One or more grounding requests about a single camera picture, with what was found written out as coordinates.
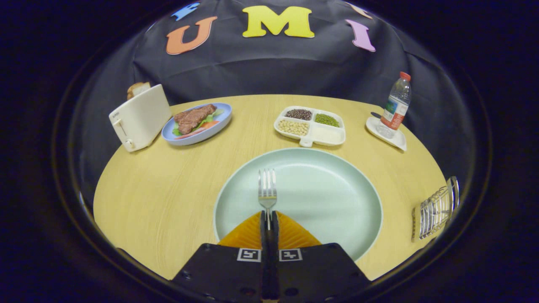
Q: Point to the white toaster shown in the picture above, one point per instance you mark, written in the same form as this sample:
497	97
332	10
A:
141	118

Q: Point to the light green plate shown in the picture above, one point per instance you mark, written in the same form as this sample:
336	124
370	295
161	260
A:
320	198

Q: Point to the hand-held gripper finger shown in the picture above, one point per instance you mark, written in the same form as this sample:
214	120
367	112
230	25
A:
265	269
274	269

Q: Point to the green lettuce leaf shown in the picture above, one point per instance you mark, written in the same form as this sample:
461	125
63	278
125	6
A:
217	112

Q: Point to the brown steak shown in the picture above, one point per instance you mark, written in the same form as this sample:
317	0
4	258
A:
193	118

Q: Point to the blue plate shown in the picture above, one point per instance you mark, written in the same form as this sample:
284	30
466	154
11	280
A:
224	120

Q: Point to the black backdrop cloth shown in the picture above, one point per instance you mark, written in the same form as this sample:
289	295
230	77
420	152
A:
261	67

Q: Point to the green beans pile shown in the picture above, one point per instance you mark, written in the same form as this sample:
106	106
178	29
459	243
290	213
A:
326	120

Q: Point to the white square coaster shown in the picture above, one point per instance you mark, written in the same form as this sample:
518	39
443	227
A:
398	141

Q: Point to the dark red beans pile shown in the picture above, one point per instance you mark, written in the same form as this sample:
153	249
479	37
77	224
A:
298	114

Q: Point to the yellow soybeans pile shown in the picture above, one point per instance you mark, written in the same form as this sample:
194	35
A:
293	127

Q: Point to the white divided tray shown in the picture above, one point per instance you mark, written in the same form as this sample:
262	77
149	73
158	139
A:
328	135

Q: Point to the clear bottle with red cap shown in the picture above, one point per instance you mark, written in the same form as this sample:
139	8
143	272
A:
396	109

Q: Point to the toasted bread slice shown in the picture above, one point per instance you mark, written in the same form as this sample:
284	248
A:
137	89

